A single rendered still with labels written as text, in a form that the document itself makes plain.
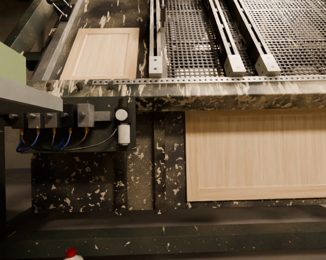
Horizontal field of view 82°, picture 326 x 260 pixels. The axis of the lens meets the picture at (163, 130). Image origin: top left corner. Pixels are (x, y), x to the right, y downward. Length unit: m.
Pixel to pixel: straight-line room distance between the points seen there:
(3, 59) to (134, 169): 0.82
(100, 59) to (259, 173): 1.09
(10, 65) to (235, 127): 1.01
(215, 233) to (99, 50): 1.11
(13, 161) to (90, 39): 3.13
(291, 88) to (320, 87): 0.13
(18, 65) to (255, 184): 1.17
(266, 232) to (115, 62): 1.11
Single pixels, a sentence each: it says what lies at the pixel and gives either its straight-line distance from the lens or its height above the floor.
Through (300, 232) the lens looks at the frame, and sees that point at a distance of 1.16.
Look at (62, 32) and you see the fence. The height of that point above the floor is 1.25.
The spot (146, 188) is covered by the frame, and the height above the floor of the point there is 0.33.
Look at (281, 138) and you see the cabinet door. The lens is 1.27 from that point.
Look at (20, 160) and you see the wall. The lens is 4.02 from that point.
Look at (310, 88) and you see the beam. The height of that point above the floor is 0.83.
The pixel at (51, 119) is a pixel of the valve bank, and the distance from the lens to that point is 0.82.
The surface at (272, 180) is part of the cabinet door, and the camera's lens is 1.27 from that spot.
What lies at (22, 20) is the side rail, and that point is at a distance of 1.59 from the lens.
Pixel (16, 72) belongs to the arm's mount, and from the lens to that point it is 0.52.
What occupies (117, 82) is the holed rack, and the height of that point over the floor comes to 0.88.
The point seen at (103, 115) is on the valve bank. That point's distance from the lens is 0.80.
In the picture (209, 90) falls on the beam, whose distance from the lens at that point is 0.88.
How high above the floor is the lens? 0.65
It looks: level
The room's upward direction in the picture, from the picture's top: 1 degrees counter-clockwise
